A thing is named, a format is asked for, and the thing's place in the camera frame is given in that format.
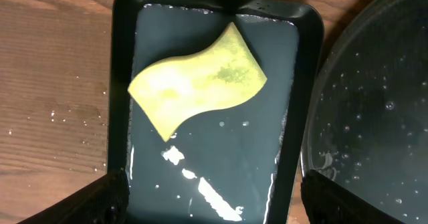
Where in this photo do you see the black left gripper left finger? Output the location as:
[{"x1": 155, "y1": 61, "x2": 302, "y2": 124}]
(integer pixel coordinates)
[{"x1": 19, "y1": 170, "x2": 130, "y2": 224}]

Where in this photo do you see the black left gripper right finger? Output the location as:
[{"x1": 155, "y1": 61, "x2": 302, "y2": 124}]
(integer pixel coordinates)
[{"x1": 301, "y1": 170, "x2": 401, "y2": 224}]

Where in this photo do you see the green yellow sponge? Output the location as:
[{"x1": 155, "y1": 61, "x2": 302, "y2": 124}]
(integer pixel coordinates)
[{"x1": 128, "y1": 23, "x2": 267, "y2": 142}]

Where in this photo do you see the round black tray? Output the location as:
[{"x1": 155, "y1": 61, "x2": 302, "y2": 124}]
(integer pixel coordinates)
[{"x1": 300, "y1": 0, "x2": 427, "y2": 223}]

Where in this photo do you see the rectangular black water tray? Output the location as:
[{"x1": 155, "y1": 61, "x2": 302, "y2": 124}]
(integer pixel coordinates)
[{"x1": 107, "y1": 0, "x2": 324, "y2": 223}]

